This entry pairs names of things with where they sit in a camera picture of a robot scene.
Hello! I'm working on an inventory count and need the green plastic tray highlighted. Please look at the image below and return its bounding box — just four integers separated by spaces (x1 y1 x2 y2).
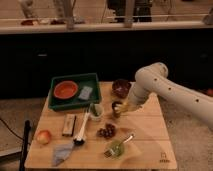
48 73 102 111

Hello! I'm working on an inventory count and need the grey sponge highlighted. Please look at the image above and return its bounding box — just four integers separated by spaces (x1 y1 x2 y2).
78 86 93 100

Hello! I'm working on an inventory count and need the bunch of red grapes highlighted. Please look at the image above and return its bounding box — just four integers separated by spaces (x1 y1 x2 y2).
97 123 116 139

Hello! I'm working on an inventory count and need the wooden block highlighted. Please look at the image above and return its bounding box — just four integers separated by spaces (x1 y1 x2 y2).
62 114 76 136

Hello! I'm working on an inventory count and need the small green plate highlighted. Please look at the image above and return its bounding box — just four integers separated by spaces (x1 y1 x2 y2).
108 140 124 157

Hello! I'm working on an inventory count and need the grey blue cloth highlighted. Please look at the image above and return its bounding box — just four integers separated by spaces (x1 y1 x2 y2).
52 143 74 166

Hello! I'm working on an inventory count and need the red apple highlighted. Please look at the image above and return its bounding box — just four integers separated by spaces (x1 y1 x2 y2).
36 130 52 145

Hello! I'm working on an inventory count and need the purple bowl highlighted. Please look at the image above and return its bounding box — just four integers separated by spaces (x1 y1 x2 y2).
112 79 131 98

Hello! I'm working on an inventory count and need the yellow banana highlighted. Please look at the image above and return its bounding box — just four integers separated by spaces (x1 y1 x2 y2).
115 104 127 113

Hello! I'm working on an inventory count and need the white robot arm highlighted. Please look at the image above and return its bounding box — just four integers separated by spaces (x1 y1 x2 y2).
127 62 213 131

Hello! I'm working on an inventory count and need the white handled dish brush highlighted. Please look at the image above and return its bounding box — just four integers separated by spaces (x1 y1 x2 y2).
74 109 90 146

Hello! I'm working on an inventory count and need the small metal cup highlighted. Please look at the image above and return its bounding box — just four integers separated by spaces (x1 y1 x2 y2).
112 101 122 118

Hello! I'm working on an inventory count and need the black stand post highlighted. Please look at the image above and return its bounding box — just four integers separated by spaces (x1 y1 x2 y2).
19 120 31 171

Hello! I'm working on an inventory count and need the orange bowl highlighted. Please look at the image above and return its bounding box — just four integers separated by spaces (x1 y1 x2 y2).
53 80 78 100

